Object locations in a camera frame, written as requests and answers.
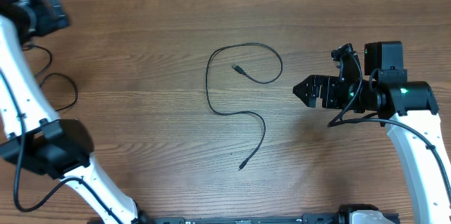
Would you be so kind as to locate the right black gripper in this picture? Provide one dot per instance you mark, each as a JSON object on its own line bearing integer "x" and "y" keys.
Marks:
{"x": 328, "y": 85}

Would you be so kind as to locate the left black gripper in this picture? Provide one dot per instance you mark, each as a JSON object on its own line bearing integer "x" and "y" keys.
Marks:
{"x": 47, "y": 23}

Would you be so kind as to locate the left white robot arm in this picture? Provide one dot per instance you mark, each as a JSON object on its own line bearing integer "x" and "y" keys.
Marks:
{"x": 38, "y": 139}

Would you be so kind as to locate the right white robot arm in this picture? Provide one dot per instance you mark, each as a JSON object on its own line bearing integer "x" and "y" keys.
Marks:
{"x": 378, "y": 91}

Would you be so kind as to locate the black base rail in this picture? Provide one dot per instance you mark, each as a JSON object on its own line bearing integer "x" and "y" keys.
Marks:
{"x": 351, "y": 213}

